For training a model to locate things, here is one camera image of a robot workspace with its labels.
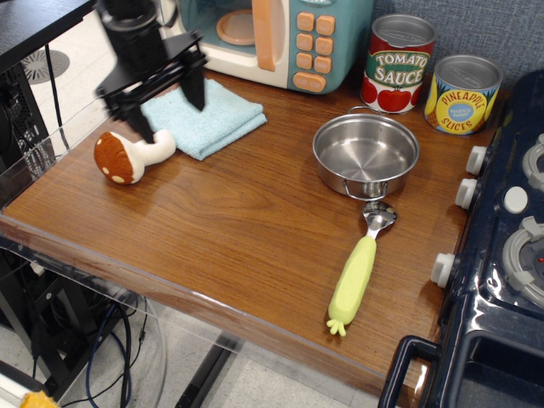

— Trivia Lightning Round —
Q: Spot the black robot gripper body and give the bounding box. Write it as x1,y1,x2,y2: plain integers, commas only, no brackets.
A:
96,1,207,120

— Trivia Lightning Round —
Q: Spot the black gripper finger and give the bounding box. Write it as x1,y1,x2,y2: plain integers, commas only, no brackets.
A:
178,64,206,111
123,105,155,144

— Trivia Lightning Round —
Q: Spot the stainless steel pot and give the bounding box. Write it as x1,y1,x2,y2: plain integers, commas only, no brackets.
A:
312,105,420,201

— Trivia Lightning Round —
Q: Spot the plush brown mushroom toy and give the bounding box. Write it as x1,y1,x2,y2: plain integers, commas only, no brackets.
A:
93,129,177,185

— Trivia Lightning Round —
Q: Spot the light blue folded cloth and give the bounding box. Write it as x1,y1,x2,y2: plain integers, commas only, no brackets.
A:
141,79,267,161

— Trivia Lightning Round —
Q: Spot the toy microwave teal and cream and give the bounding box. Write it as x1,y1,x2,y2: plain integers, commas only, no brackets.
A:
159,1,374,94

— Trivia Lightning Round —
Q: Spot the clear acrylic table guard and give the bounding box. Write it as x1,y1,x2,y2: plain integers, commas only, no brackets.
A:
1,74,384,388

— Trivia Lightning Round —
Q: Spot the tomato sauce can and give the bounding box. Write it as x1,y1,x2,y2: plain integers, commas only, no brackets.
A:
360,14,437,114

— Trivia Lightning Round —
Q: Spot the pineapple slices can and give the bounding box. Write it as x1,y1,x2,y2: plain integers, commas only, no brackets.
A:
424,54,503,136

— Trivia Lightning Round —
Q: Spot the dark blue toy stove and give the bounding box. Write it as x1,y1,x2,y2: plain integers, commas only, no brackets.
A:
377,70,544,408

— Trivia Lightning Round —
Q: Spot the black cable under table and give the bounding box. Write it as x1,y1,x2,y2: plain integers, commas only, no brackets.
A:
61,297,150,408

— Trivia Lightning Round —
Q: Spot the black metal frame stand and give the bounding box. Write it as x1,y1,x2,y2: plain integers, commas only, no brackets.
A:
1,1,128,400

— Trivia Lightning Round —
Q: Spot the spoon with yellow-green handle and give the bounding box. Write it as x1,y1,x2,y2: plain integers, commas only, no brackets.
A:
326,201,398,337

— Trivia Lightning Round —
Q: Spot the blue cable under table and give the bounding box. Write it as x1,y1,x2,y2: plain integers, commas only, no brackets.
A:
84,303,133,408

